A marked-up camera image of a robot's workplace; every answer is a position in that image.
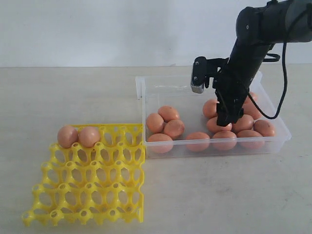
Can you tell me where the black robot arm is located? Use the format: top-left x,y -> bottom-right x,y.
213,0 -> 312,126

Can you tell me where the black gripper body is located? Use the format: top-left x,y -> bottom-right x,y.
212,65 -> 251,115

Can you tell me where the clear plastic bin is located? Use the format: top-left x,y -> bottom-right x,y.
136,75 -> 292,158

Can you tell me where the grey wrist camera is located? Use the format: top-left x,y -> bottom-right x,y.
191,56 -> 213,94

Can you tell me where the yellow plastic egg tray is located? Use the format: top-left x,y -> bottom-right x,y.
21,124 -> 145,226

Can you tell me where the brown egg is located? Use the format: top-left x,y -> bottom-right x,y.
185,132 -> 210,152
202,98 -> 218,119
242,102 -> 262,120
157,105 -> 180,122
78,126 -> 100,148
232,114 -> 254,134
237,130 -> 265,150
148,133 -> 173,154
244,92 -> 258,104
212,131 -> 237,151
163,119 -> 185,139
57,125 -> 78,149
206,117 -> 232,134
253,119 -> 276,137
146,113 -> 164,134

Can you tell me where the black cable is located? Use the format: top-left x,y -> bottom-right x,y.
219,39 -> 287,120

